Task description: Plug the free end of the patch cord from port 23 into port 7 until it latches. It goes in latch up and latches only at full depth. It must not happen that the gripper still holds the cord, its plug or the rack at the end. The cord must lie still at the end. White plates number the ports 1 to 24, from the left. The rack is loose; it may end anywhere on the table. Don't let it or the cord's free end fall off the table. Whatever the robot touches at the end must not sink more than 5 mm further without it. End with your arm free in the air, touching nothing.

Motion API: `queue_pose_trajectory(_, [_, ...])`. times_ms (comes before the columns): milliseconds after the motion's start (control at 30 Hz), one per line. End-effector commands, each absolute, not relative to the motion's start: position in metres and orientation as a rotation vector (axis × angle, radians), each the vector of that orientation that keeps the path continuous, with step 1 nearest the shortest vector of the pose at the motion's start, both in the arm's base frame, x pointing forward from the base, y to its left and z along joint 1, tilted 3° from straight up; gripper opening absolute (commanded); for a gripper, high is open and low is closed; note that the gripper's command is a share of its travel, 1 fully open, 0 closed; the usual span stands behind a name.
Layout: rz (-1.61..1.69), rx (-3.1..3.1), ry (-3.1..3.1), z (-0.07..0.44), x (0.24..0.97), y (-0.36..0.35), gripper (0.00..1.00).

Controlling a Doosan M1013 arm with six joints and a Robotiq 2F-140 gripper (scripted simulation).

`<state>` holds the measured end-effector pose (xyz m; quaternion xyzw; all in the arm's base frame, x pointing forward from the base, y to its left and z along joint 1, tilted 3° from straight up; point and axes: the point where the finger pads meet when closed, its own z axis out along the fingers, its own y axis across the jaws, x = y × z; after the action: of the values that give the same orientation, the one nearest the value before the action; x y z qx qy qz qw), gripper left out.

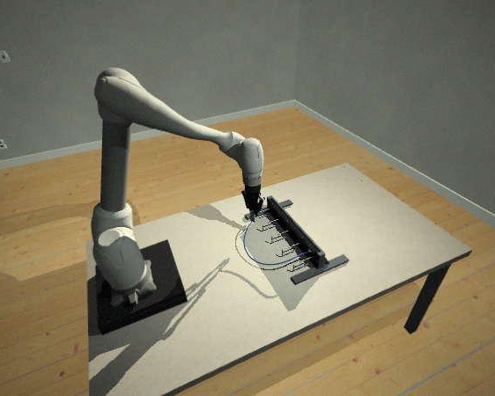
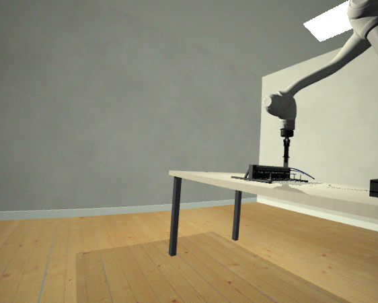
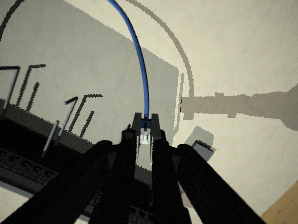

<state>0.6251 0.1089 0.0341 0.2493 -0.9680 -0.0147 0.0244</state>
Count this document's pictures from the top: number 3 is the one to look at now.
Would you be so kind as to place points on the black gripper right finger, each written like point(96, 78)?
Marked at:
point(213, 199)

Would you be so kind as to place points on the blue patch cord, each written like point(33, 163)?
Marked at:
point(140, 57)

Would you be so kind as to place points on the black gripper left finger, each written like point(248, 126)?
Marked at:
point(64, 198)

